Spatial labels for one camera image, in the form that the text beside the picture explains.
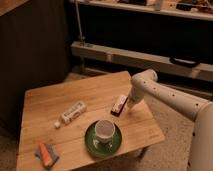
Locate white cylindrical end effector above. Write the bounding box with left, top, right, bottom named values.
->
left=127, top=87, right=144, bottom=108

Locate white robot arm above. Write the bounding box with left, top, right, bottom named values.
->
left=127, top=69, right=213, bottom=171

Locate white cup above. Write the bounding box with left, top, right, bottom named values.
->
left=95, top=120, right=116, bottom=143

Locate white tube bottle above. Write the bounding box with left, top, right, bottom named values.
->
left=54, top=101, right=87, bottom=129

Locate green saucer plate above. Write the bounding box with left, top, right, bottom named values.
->
left=84, top=120, right=122, bottom=158

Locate wooden shelf rack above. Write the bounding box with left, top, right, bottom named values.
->
left=67, top=0, right=213, bottom=82

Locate metal vertical pole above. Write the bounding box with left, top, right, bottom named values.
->
left=75, top=0, right=86, bottom=46

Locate orange and blue sponge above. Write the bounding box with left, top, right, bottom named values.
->
left=35, top=143, right=59, bottom=168

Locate black handle on shelf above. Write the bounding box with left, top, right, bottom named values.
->
left=169, top=57, right=200, bottom=68

